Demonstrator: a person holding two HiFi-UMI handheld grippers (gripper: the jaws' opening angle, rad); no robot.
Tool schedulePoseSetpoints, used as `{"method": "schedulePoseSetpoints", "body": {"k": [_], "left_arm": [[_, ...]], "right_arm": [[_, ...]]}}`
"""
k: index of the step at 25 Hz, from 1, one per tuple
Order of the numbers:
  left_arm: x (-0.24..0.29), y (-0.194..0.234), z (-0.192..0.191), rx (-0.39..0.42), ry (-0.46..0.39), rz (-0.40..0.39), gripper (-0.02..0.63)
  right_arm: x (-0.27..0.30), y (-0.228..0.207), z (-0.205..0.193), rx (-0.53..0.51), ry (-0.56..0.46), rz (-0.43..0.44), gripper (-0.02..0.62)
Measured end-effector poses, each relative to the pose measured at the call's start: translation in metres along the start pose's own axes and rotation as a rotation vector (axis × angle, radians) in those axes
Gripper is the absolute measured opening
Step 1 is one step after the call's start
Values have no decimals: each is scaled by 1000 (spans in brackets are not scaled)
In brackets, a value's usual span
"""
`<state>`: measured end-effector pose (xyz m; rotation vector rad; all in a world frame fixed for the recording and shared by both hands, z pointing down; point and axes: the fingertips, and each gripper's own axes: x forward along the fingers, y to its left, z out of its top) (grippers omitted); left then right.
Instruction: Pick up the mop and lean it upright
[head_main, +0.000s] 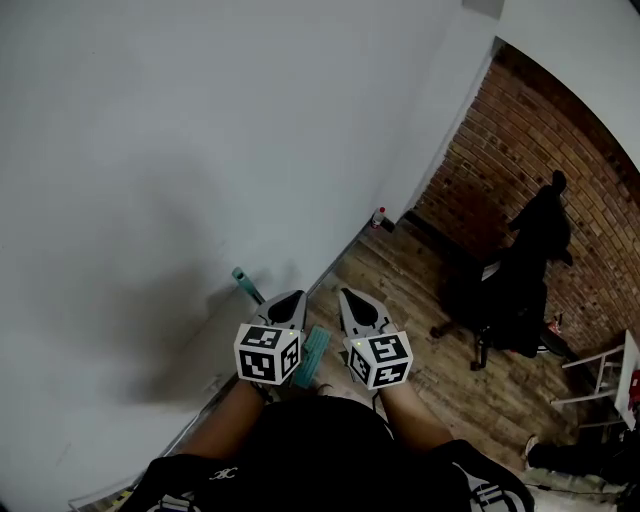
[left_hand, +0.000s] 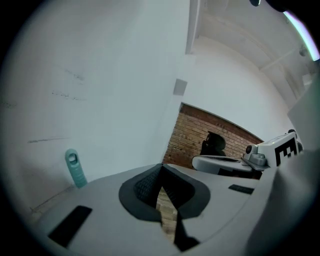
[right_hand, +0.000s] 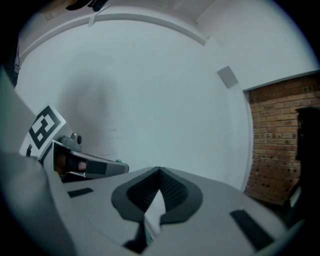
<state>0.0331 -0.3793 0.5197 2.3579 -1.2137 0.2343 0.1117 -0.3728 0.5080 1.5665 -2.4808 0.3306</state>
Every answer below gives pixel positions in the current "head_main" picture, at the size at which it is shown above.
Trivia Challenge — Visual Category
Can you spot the person's left forearm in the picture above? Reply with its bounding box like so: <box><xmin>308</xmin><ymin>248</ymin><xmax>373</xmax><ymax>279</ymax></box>
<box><xmin>185</xmin><ymin>380</ymin><xmax>267</xmax><ymax>459</ymax></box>

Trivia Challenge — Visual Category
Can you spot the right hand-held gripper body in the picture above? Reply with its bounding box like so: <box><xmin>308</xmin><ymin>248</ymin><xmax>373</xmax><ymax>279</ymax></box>
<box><xmin>338</xmin><ymin>287</ymin><xmax>415</xmax><ymax>392</ymax></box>

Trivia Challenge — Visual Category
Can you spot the teal mop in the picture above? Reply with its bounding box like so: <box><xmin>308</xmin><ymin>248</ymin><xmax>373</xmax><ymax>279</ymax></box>
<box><xmin>231</xmin><ymin>266</ymin><xmax>332</xmax><ymax>391</ymax></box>

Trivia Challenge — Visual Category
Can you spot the white table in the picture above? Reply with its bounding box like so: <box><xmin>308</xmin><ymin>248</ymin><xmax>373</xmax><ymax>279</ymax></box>
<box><xmin>549</xmin><ymin>329</ymin><xmax>640</xmax><ymax>432</ymax></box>

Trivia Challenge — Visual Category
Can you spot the black jacket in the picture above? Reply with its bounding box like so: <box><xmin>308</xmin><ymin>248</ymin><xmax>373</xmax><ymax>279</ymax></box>
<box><xmin>507</xmin><ymin>169</ymin><xmax>575</xmax><ymax>267</ymax></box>

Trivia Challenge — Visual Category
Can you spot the person's black clothing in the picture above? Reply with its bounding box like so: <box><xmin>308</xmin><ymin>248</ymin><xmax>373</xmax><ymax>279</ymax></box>
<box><xmin>130</xmin><ymin>393</ymin><xmax>537</xmax><ymax>512</ymax></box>

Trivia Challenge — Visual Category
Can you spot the black office chair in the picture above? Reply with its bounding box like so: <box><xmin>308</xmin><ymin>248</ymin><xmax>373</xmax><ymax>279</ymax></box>
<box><xmin>430</xmin><ymin>244</ymin><xmax>577</xmax><ymax>372</ymax></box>

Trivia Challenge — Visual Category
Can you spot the person's right forearm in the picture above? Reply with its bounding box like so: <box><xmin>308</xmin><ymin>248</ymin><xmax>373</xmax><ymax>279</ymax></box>
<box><xmin>375</xmin><ymin>383</ymin><xmax>455</xmax><ymax>447</ymax></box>

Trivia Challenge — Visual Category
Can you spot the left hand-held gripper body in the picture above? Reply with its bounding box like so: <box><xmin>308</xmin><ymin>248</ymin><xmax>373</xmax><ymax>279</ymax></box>
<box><xmin>233</xmin><ymin>289</ymin><xmax>308</xmax><ymax>388</ymax></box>

